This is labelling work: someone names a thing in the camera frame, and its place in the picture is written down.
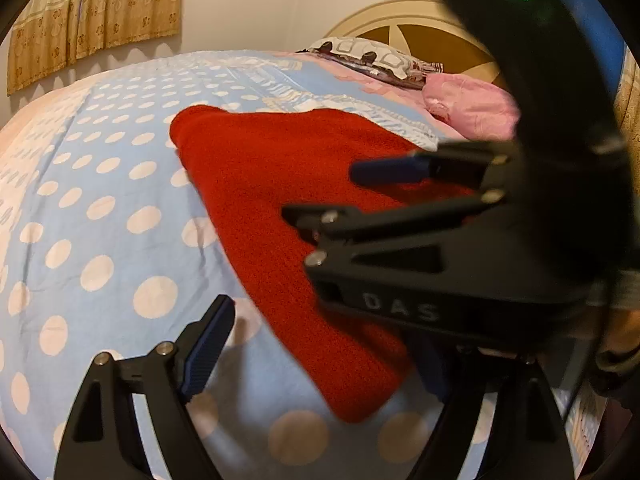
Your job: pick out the pink and blue dotted blanket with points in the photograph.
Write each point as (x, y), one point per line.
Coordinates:
(100, 210)

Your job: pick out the cream and brown headboard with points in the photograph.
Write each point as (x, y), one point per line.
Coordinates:
(380, 20)

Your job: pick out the beige patterned curtain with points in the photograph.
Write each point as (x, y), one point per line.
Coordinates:
(100, 10)
(631, 110)

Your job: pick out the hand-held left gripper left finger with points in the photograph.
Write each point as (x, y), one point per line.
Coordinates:
(210, 340)

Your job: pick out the person's right forearm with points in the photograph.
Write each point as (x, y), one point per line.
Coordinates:
(620, 330)

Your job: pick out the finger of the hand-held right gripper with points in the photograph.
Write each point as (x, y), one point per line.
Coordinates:
(385, 170)
(380, 230)

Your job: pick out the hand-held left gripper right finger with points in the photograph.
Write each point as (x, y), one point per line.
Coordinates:
(530, 435)

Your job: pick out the grey patterned pillow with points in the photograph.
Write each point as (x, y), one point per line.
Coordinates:
(370, 57)

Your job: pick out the red knitted sweater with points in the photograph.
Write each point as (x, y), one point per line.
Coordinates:
(260, 185)

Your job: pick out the pink pillow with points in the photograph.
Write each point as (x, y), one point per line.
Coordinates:
(475, 105)

